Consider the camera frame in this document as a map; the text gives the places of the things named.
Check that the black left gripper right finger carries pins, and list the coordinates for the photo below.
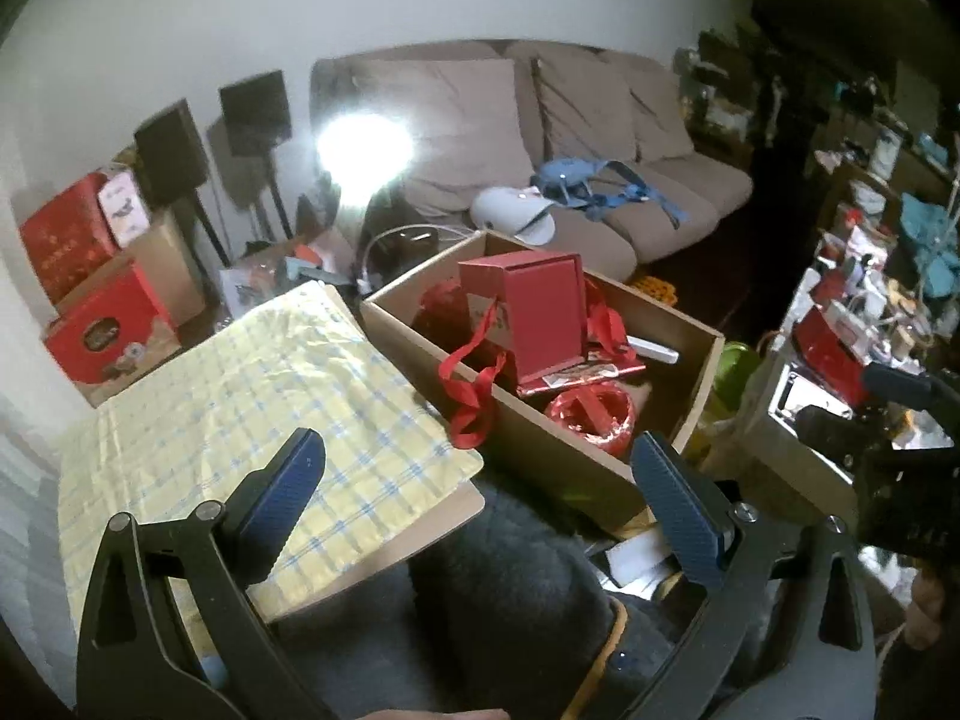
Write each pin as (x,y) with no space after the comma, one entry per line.
(784,630)

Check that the red box with white label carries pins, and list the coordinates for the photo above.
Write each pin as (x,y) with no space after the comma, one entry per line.
(532,313)

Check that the large brown carton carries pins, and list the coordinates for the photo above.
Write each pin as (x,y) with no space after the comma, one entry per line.
(167,265)

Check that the blue strap carrier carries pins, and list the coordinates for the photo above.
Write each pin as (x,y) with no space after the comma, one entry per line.
(597,187)

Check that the beige sofa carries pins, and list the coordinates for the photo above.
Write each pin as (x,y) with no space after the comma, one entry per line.
(490,113)

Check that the red gift box with oval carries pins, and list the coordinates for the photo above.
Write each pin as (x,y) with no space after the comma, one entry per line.
(118,332)

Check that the small white printed box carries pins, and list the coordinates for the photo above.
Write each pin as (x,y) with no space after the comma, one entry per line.
(123,207)

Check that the yellow plaid tablecloth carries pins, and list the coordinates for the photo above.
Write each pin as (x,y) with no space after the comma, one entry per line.
(191,430)

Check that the bright lamp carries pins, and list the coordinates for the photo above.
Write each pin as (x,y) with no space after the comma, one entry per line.
(363,152)

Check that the red patterned upper gift box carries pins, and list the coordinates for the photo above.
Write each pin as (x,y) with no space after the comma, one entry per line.
(68,238)

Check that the red raffia ribbon spool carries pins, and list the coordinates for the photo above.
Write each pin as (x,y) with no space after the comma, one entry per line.
(602,413)

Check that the white round device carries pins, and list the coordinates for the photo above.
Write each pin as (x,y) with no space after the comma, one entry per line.
(519,213)

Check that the brown cardboard box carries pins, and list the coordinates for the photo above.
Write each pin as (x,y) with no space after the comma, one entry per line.
(669,399)

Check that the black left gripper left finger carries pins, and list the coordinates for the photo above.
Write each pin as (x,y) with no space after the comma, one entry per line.
(135,659)

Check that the cluttered side table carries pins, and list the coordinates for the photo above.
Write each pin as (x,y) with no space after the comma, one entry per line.
(884,261)

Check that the dark red paper gift bag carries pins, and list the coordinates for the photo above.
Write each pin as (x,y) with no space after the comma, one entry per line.
(443,316)

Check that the red patterned packet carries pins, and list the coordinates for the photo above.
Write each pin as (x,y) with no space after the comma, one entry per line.
(597,367)

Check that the red and white lint brush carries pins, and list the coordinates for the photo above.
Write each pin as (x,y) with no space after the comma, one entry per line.
(648,349)

